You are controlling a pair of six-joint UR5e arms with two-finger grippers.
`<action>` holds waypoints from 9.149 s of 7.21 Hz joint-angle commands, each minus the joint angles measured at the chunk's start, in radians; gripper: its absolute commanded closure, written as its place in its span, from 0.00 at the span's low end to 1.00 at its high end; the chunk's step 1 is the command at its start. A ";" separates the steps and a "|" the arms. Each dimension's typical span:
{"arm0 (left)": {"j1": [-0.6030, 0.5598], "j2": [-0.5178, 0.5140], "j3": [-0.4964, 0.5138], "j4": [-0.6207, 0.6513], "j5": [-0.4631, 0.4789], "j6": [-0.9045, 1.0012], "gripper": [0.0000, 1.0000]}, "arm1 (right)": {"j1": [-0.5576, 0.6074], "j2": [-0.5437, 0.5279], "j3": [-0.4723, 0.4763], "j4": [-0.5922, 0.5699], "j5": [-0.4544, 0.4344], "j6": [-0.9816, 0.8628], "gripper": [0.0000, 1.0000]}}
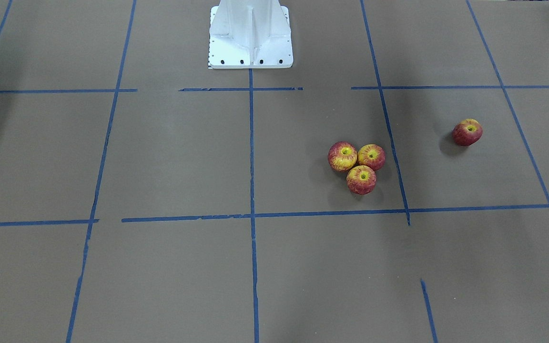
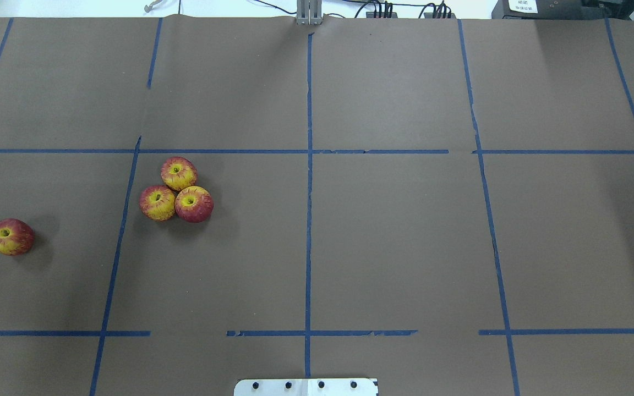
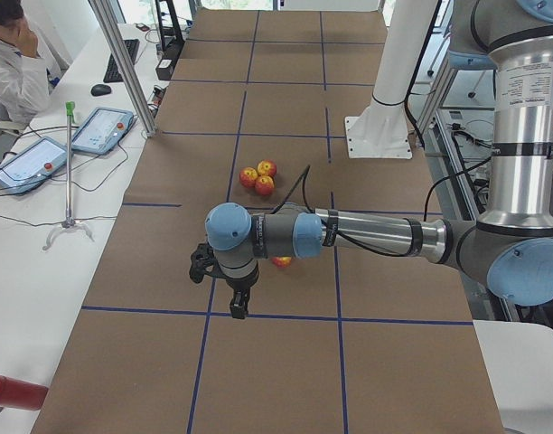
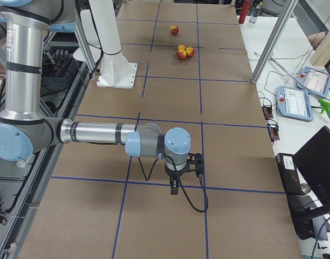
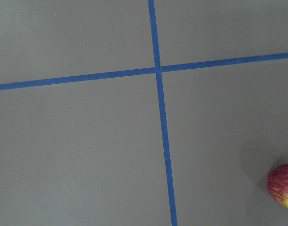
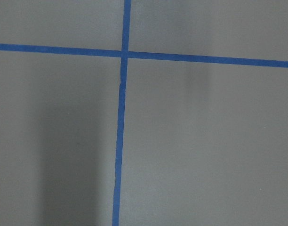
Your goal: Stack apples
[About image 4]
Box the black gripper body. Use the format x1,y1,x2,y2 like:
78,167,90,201
165,162,189,185

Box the lone red yellow apple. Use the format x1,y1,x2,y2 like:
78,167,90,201
170,25,179,35

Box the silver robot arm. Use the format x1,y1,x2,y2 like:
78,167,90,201
0,1,191,194

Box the orange black connector board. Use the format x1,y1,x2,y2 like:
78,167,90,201
262,106,274,120

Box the red yellow apple front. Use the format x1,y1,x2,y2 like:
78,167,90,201
176,49,187,60

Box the black computer box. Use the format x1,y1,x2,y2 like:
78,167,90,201
276,153,328,241

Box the red yellow apple side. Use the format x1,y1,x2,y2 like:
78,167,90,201
185,46,195,57

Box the red yellow apple back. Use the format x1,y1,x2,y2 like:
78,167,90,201
177,44,187,51

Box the near teach pendant tablet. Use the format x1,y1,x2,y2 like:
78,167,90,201
276,86,313,121

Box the teach pendant tablet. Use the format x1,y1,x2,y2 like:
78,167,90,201
276,86,313,121
298,66,330,98

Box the black monitor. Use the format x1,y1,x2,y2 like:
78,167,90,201
293,126,330,222

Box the far teach pendant tablet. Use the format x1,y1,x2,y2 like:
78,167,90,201
298,66,330,98

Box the red bottle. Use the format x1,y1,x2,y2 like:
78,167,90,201
238,0,251,24

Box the clear water bottle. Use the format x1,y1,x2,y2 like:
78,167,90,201
249,0,263,24

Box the wooden beam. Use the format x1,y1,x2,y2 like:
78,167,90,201
310,31,330,66

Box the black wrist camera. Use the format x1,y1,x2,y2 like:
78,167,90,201
186,153,204,175

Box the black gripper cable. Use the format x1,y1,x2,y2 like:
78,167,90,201
137,156,209,213

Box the white pedestal column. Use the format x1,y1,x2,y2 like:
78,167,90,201
80,0,138,88

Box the green handled reacher grabber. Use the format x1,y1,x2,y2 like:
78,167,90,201
269,57,330,119

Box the aluminium frame post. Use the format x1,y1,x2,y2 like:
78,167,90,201
251,0,298,84

